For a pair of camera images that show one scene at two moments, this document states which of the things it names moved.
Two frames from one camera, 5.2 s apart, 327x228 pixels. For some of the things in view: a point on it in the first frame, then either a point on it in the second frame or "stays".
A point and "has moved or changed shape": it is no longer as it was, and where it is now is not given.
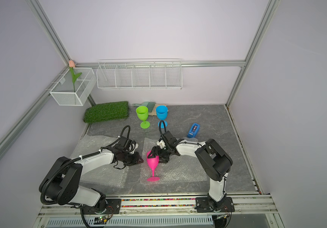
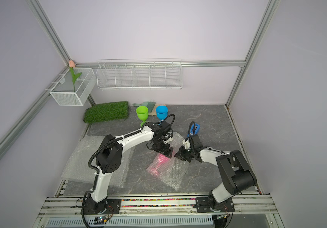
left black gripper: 136,160 to 164,150
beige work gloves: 153,112 stays
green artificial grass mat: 107,111 stays
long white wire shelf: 139,74 stays
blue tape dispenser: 193,130 stays
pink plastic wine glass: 153,163 has moved or changed shape
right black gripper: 155,152 to 179,154
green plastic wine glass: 142,112 stays
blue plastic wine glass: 161,111 stays
